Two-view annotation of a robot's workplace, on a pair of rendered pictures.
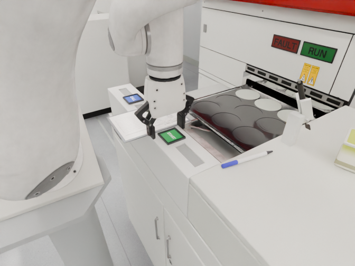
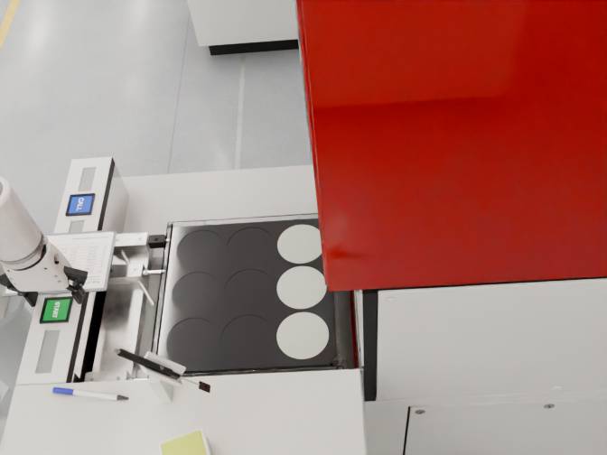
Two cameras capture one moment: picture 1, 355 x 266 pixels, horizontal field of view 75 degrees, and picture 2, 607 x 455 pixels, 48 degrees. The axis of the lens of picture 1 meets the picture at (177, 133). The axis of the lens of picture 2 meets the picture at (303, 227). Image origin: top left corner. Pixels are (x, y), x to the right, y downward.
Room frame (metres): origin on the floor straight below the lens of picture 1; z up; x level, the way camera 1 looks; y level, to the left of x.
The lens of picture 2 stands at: (0.23, -0.81, 2.07)
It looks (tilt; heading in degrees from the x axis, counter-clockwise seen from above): 53 degrees down; 37
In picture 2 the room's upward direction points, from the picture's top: 8 degrees counter-clockwise
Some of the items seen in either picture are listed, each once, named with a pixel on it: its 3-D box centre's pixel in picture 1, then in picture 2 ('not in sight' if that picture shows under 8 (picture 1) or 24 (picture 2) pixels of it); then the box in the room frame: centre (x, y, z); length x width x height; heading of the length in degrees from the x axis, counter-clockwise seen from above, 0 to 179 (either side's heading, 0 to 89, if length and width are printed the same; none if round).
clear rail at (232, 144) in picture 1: (209, 126); (161, 295); (0.65, -0.11, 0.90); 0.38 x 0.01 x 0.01; 32
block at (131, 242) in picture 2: not in sight; (130, 242); (0.73, 0.04, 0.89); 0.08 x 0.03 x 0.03; 122
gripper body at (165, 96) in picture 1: (165, 92); (34, 265); (0.53, 0.03, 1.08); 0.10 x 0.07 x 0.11; 122
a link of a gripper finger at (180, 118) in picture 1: (184, 115); (81, 288); (0.56, -0.02, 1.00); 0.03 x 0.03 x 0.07; 32
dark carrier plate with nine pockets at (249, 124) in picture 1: (248, 112); (248, 291); (0.75, -0.26, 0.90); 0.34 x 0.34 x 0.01; 32
